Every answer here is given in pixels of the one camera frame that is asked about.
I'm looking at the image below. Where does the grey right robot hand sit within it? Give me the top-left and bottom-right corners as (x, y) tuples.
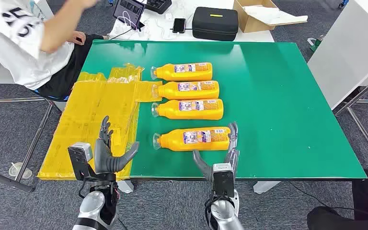
(192, 122), (241, 182)

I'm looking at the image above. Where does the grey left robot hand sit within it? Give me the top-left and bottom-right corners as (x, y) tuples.
(94, 115), (140, 175)

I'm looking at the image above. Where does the orange detergent bottle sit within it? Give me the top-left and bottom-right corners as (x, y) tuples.
(152, 126), (232, 152)
(151, 98), (224, 121)
(152, 80), (220, 101)
(150, 62), (213, 81)

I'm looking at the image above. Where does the white table foot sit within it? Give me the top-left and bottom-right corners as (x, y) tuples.
(115, 180), (135, 194)
(253, 181), (281, 195)

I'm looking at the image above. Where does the yellow taped cardboard mat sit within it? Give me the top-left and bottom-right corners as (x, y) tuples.
(37, 63), (163, 182)

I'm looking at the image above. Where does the green table board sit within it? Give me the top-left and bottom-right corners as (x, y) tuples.
(80, 39), (368, 182)

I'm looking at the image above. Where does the clear plastic cup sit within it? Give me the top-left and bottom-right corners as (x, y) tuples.
(8, 162), (33, 179)

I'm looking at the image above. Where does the white table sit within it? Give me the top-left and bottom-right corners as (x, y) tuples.
(107, 0), (275, 43)

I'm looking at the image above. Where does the black zip case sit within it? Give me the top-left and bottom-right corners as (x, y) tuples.
(192, 6), (239, 42)

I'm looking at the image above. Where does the brown cardboard box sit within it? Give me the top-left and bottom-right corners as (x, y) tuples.
(233, 0), (309, 34)

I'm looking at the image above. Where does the green and white object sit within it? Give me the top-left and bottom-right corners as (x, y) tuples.
(308, 34), (324, 53)

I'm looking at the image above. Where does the black smartphone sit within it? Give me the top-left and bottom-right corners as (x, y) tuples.
(172, 18), (187, 34)

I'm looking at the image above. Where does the white sheet in box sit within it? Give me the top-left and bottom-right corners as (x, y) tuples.
(243, 4), (309, 26)

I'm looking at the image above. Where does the black tablet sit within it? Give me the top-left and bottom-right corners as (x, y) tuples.
(113, 0), (146, 31)

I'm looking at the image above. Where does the black controller device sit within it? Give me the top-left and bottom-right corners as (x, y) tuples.
(145, 0), (173, 15)

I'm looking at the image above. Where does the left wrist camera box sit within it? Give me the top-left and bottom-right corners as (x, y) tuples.
(68, 142), (96, 182)

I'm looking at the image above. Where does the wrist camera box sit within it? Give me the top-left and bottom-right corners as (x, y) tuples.
(68, 142), (96, 182)
(212, 162), (235, 198)

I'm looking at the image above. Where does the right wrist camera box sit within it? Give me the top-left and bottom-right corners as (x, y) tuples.
(212, 162), (235, 198)

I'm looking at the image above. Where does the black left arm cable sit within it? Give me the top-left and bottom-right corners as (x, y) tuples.
(115, 217), (129, 230)

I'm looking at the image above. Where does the metal chair frame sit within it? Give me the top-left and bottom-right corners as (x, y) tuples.
(0, 97), (56, 193)

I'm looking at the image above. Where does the black floor cable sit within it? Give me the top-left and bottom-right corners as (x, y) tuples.
(287, 181), (356, 212)

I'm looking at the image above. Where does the black tablet cable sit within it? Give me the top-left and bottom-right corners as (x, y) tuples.
(109, 27), (137, 41)

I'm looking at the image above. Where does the metal table frame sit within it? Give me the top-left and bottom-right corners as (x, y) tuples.
(333, 71), (368, 172)

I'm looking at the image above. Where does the white charging cable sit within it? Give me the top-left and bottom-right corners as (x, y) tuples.
(114, 11), (178, 40)

